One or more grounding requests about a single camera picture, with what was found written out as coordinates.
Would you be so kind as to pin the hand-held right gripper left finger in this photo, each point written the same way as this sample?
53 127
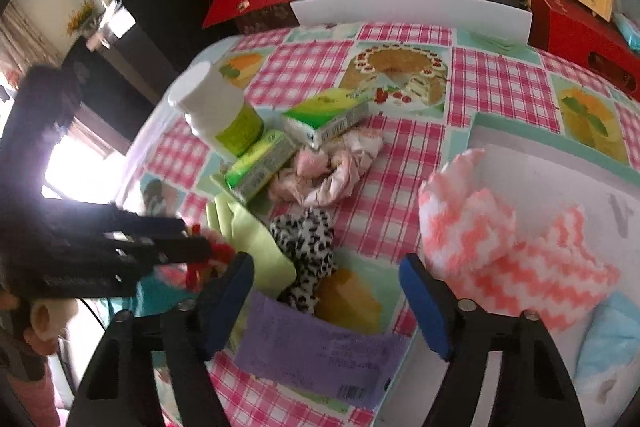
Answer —
232 302

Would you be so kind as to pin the white bottle green label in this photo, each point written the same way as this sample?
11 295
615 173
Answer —
210 102

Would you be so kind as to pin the red box with window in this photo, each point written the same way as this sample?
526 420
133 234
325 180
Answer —
565 22

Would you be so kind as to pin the pink fabric scrunchie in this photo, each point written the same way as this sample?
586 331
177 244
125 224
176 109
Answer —
325 177

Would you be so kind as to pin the blue wet wipes packet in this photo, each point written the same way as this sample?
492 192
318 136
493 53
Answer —
631 32

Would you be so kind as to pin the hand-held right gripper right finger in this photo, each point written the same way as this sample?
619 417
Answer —
425 312

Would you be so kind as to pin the small green carton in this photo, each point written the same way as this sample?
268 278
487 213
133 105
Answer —
260 164

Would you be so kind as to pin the blue face mask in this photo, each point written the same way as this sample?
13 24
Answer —
610 342

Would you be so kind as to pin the white shallow tray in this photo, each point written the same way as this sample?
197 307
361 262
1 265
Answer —
550 187

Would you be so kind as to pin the white bed footboard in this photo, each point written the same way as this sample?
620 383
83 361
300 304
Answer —
410 9

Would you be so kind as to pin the red box with gold clasp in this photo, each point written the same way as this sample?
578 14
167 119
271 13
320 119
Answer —
240 2

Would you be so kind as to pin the purple paper slip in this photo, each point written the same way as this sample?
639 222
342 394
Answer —
310 347

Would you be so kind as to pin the person's left hand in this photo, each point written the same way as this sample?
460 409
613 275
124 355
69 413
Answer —
45 322

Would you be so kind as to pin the dark low cabinet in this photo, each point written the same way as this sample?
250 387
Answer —
115 77

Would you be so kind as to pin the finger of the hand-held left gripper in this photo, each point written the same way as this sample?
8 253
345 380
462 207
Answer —
150 224
180 252

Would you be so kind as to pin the yellow flowers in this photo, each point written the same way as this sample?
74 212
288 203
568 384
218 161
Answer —
82 14

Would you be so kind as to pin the light green cloth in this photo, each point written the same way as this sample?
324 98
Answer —
250 232

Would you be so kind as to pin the large green carton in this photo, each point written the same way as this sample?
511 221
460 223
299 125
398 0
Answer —
325 114

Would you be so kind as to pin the pink white zigzag towel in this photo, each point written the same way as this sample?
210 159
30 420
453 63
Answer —
480 227

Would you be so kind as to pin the teal patterned pouch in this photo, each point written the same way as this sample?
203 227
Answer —
147 302

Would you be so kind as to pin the leopard print scrunchie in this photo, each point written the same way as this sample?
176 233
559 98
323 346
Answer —
305 247

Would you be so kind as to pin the black speaker cabinet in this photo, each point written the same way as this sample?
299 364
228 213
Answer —
190 2

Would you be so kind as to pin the dark brown patterned box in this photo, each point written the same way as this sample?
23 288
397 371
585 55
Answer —
262 17

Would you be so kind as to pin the red yellow plush toy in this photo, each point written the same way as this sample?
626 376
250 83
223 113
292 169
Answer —
215 252

